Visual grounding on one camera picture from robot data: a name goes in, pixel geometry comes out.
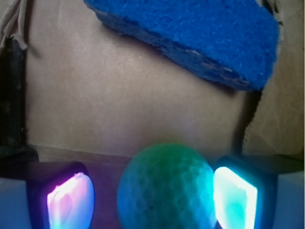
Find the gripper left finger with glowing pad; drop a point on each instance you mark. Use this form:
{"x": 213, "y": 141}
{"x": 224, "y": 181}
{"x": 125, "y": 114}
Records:
{"x": 46, "y": 195}

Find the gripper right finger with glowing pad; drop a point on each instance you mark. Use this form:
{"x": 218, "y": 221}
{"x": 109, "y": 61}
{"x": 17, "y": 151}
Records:
{"x": 260, "y": 192}

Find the brown paper bag tray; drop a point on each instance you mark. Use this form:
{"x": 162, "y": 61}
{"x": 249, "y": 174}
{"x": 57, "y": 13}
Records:
{"x": 91, "y": 91}

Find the blue sponge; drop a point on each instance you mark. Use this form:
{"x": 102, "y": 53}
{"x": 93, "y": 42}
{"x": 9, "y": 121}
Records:
{"x": 232, "y": 42}

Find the green dimpled ball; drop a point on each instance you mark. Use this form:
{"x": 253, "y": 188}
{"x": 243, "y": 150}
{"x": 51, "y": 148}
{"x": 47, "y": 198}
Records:
{"x": 167, "y": 186}

